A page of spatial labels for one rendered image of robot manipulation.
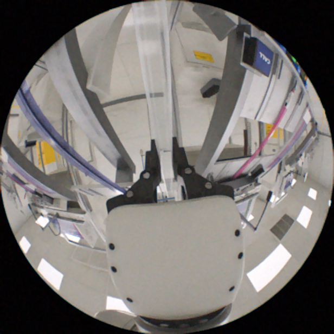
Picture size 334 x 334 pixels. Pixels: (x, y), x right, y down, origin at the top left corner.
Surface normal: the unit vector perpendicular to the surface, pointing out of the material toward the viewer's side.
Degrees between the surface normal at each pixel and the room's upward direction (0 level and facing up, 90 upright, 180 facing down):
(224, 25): 90
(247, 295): 180
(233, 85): 90
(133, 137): 90
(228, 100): 90
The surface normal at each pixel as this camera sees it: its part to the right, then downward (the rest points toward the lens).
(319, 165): -0.99, 0.13
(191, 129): 0.11, 0.25
